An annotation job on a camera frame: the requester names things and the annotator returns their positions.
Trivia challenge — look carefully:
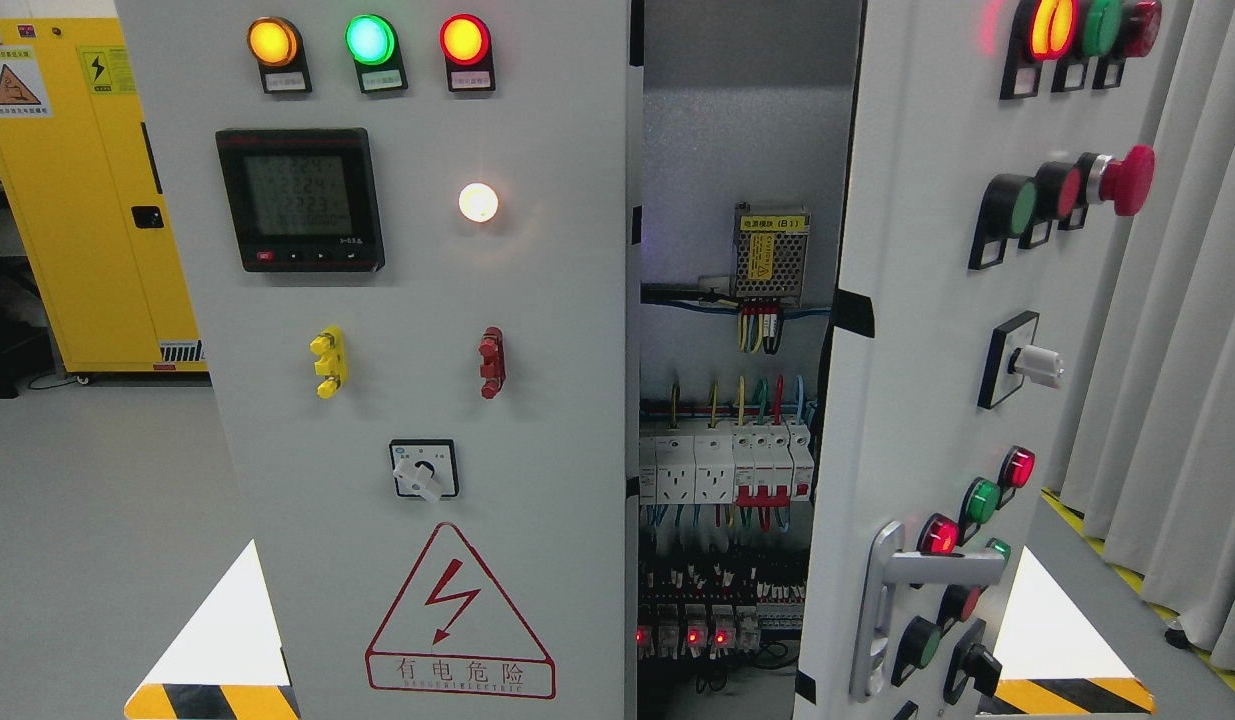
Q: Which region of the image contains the grey cabinet door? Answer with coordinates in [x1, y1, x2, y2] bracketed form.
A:
[792, 1, 1192, 719]
[117, 1, 634, 719]

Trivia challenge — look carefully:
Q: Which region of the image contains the white socket breaker row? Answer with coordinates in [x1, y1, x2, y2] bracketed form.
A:
[637, 419, 814, 509]

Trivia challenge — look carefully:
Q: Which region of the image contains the perforated metal power supply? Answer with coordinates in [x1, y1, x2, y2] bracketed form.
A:
[730, 203, 811, 308]

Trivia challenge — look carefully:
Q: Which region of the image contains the white indicator lamp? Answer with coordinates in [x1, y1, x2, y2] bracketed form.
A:
[458, 182, 501, 224]

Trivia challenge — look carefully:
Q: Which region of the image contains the black relay terminal row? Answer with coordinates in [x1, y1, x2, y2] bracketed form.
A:
[632, 543, 809, 661]

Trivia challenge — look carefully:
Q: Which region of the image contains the red electric warning sticker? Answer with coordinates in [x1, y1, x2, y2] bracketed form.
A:
[366, 521, 557, 700]

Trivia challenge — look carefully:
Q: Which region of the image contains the red indicator lamp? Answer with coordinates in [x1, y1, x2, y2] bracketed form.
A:
[438, 14, 492, 67]

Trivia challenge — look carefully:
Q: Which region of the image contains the black digital power meter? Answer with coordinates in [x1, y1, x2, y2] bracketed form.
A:
[215, 127, 385, 273]

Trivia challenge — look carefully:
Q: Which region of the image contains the green indicator lamp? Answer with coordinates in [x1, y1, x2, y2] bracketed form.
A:
[345, 14, 396, 67]

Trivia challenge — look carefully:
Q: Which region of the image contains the orange indicator lamp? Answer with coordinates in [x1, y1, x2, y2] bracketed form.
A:
[247, 15, 301, 68]

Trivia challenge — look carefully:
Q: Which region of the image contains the red mushroom emergency button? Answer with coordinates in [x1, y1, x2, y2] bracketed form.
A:
[1077, 143, 1157, 217]

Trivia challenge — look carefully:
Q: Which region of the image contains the grey curtain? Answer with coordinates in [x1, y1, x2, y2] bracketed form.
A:
[1060, 1, 1235, 673]

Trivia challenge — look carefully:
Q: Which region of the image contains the yellow safety cabinet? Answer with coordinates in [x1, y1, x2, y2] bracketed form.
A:
[0, 17, 207, 374]

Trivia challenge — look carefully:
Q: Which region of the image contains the red terminal post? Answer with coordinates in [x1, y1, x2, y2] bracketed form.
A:
[477, 325, 508, 400]

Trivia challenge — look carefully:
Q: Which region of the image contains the white rotary selector switch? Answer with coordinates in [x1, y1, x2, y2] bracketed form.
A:
[388, 438, 461, 501]

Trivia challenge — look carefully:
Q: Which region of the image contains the yellow terminal post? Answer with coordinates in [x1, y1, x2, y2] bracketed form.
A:
[309, 325, 348, 400]

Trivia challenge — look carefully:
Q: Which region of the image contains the silver door handle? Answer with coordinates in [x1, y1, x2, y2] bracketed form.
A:
[848, 520, 1007, 703]

